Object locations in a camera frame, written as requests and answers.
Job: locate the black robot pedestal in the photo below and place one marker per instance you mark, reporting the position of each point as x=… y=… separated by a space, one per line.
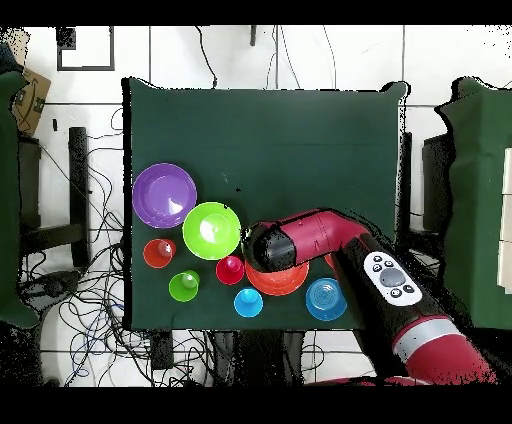
x=256 y=360

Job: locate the orange cup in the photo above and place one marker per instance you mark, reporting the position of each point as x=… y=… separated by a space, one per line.
x=154 y=256

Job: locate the black caster base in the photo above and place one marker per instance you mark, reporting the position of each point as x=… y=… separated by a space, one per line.
x=56 y=284

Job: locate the purple bowl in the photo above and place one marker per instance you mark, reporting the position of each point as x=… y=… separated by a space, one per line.
x=160 y=192

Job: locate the red cup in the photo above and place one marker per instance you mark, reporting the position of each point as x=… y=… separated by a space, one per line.
x=224 y=274

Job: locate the wide orange bowl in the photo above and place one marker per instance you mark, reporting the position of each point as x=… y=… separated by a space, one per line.
x=276 y=284

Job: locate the black power strip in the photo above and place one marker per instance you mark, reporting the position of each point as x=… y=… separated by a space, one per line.
x=162 y=352

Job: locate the white boxes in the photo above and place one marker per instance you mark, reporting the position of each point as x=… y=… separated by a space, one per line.
x=507 y=216

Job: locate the cardboard box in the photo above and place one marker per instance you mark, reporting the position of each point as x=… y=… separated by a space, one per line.
x=32 y=104

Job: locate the black metal leg frame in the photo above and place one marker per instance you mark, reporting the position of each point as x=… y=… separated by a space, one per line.
x=78 y=180

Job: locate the blue cup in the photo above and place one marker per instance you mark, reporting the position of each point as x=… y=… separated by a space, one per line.
x=242 y=306

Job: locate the green cloth side table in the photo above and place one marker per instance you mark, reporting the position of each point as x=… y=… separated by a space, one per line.
x=476 y=200
x=8 y=200

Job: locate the black square floor frame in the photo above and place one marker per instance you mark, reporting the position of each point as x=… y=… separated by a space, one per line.
x=86 y=69

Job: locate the green bowl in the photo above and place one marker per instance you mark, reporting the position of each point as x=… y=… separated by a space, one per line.
x=200 y=236

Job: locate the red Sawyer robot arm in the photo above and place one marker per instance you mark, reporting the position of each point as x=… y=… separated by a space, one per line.
x=320 y=232

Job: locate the dark green tablecloth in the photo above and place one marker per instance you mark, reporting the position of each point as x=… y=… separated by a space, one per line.
x=280 y=140

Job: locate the black chair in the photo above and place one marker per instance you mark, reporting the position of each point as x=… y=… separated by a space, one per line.
x=436 y=180

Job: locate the black post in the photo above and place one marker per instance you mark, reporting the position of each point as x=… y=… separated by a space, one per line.
x=252 y=36

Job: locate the blue bowl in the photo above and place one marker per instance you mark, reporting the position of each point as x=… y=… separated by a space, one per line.
x=324 y=300

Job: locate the green cup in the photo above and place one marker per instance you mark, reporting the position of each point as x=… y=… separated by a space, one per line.
x=178 y=290

